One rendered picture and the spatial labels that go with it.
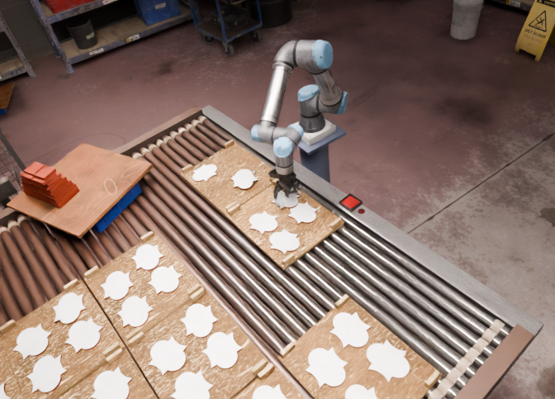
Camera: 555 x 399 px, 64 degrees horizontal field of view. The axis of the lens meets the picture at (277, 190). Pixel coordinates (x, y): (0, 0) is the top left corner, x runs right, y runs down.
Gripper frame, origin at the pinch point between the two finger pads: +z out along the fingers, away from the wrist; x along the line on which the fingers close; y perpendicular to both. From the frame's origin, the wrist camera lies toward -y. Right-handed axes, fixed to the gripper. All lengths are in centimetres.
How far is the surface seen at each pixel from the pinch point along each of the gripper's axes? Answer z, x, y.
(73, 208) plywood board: -6, -78, -59
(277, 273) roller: 2.0, -27.9, 27.6
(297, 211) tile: -0.1, -0.9, 9.5
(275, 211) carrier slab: 1.2, -7.5, 1.6
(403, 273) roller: 0, 8, 62
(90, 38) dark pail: 89, 47, -434
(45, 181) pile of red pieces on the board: -22, -81, -66
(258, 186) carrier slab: 2.0, -2.9, -16.9
